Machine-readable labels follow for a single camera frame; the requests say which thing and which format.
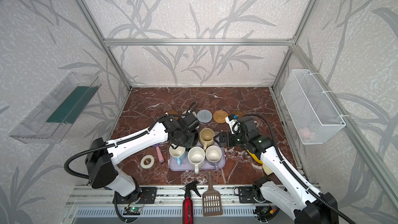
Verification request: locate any black mug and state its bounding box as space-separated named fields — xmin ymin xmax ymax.
xmin=186 ymin=129 xmax=199 ymax=148

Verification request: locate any beige mug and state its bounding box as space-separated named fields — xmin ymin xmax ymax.
xmin=199 ymin=128 xmax=215 ymax=151

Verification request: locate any grey-blue woven coaster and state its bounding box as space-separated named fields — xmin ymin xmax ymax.
xmin=197 ymin=110 xmax=212 ymax=123

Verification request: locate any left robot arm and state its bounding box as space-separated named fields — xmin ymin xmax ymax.
xmin=64 ymin=102 xmax=200 ymax=203

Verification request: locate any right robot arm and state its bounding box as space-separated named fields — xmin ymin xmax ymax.
xmin=219 ymin=114 xmax=354 ymax=224

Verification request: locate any tan wicker coaster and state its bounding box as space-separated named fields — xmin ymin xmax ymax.
xmin=213 ymin=110 xmax=229 ymax=123

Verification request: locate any white speckled mug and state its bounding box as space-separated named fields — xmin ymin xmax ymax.
xmin=188 ymin=147 xmax=206 ymax=174

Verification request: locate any lavender plastic tray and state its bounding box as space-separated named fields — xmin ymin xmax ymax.
xmin=169 ymin=128 xmax=226 ymax=174

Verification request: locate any white tape roll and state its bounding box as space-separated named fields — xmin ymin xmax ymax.
xmin=141 ymin=155 xmax=155 ymax=169

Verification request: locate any brown slotted scoop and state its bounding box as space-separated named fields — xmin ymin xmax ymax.
xmin=202 ymin=172 xmax=223 ymax=217

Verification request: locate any red spray bottle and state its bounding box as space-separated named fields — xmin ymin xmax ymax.
xmin=182 ymin=180 xmax=202 ymax=224

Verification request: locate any green circuit board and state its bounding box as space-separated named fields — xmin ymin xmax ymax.
xmin=123 ymin=207 xmax=143 ymax=216

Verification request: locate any white mug blue handle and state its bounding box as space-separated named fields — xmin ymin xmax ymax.
xmin=169 ymin=146 xmax=187 ymax=166

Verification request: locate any white mug purple handle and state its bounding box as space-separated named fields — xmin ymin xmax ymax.
xmin=205 ymin=145 xmax=222 ymax=172

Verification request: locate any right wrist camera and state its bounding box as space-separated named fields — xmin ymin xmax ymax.
xmin=225 ymin=114 xmax=239 ymax=134

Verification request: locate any purple scoop pink handle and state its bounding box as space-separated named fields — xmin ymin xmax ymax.
xmin=153 ymin=144 xmax=164 ymax=163

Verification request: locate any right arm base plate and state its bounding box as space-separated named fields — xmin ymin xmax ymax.
xmin=234 ymin=186 xmax=274 ymax=205

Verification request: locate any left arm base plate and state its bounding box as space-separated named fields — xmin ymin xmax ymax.
xmin=113 ymin=187 xmax=157 ymax=205

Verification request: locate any white wire basket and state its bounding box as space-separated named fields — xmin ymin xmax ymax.
xmin=281 ymin=69 xmax=346 ymax=145

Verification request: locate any clear plastic wall bin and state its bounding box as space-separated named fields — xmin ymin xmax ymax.
xmin=9 ymin=72 xmax=101 ymax=144

